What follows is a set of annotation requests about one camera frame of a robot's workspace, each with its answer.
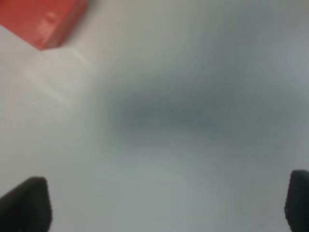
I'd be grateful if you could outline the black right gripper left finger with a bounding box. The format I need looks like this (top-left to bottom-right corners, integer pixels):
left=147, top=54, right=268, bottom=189
left=0, top=177, right=53, bottom=232

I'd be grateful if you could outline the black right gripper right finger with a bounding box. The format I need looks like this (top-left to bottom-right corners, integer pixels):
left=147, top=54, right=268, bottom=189
left=284, top=170, right=309, bottom=232

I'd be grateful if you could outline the red block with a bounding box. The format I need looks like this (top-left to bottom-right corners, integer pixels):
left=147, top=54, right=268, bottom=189
left=0, top=0, right=89, bottom=50

